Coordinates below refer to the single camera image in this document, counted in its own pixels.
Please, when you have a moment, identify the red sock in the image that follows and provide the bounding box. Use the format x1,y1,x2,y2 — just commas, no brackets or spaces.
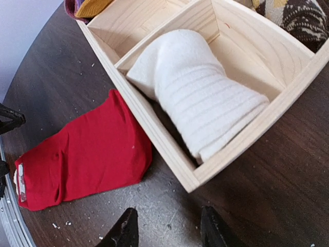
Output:
14,90,152,211

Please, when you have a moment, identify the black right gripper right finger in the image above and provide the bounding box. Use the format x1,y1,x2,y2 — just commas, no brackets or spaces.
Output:
200,205,244,247

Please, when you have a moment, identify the rolled purple orange sock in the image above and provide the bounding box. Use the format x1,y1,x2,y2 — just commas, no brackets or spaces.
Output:
64,0,113,24

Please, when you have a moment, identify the brown beige argyle sock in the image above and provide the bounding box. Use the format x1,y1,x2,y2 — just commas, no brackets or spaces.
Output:
252,0,328,53

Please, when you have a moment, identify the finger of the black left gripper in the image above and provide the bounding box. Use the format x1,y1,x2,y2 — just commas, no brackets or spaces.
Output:
0,103,26,135

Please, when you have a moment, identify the wooden compartment organizer box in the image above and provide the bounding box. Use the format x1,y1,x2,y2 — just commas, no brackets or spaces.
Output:
77,1,328,192

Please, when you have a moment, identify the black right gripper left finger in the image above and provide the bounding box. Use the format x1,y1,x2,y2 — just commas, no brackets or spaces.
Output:
96,207,139,247

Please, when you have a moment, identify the rolled white sock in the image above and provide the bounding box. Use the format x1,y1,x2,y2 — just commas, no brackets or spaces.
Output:
126,29,269,162

